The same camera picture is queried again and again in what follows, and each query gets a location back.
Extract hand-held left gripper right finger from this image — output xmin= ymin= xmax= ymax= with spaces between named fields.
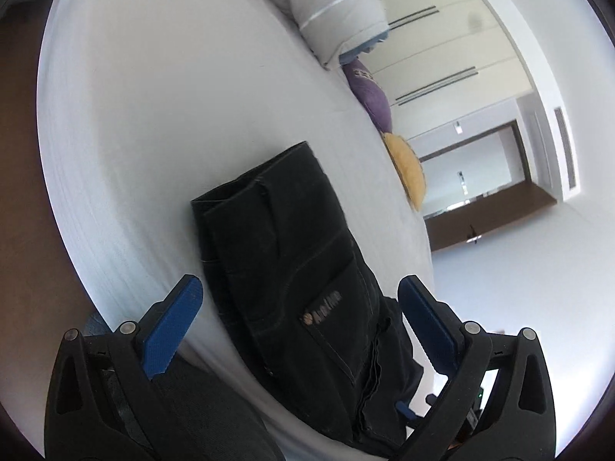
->
xmin=398 ymin=275 xmax=558 ymax=461

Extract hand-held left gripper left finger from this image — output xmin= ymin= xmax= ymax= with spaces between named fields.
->
xmin=44 ymin=274 xmax=205 ymax=461

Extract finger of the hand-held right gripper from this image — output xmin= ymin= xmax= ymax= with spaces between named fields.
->
xmin=395 ymin=393 xmax=441 ymax=424

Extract black pants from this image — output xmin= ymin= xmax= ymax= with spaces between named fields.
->
xmin=191 ymin=141 xmax=426 ymax=460

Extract person's leg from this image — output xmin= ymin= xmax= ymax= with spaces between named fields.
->
xmin=81 ymin=311 xmax=285 ymax=461

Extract brown door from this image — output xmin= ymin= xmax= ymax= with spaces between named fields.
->
xmin=422 ymin=119 xmax=562 ymax=253

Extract yellow cushion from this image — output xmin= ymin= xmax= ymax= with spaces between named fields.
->
xmin=382 ymin=132 xmax=427 ymax=212

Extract bed with white sheet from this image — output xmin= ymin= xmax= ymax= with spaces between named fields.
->
xmin=36 ymin=0 xmax=434 ymax=461

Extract purple cushion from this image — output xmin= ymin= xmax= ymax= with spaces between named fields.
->
xmin=341 ymin=58 xmax=393 ymax=134

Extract cream wardrobe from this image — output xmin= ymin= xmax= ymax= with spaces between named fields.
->
xmin=372 ymin=0 xmax=536 ymax=154

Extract rolled white duvet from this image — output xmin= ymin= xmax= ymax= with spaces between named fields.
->
xmin=226 ymin=0 xmax=391 ymax=71

